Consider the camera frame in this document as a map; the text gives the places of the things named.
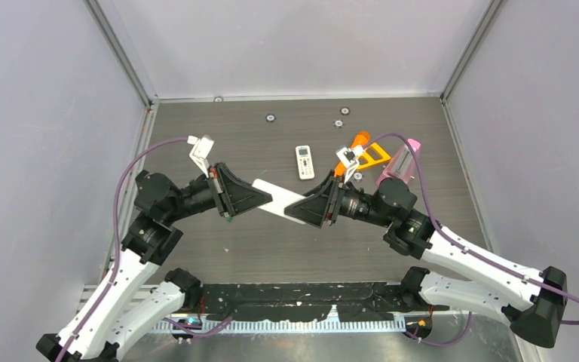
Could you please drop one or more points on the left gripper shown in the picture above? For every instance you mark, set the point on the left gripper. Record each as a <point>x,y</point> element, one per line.
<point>231,193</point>

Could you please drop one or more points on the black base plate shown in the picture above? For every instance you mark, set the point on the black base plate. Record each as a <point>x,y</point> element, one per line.
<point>305,302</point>

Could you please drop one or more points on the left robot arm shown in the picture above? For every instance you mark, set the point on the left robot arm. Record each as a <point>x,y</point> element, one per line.
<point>104,329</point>

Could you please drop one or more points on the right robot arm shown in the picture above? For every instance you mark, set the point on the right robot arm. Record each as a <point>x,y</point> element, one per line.
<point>525,299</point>

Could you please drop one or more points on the white beige remote control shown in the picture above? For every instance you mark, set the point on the white beige remote control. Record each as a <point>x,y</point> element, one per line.
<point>304,162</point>

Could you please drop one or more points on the pink metronome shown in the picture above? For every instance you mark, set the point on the pink metronome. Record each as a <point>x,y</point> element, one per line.
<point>401,166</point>

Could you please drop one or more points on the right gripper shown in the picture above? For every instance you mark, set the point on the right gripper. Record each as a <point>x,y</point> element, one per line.
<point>323,203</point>

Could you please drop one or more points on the yellow triangle ruler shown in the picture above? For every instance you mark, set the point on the yellow triangle ruler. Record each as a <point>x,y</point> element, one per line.
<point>374,155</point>

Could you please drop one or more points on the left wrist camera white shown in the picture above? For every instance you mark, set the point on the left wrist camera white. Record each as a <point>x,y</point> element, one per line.
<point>201,147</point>

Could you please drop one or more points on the white grey remote control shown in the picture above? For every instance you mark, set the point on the white grey remote control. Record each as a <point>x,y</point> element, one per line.
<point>281,198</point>

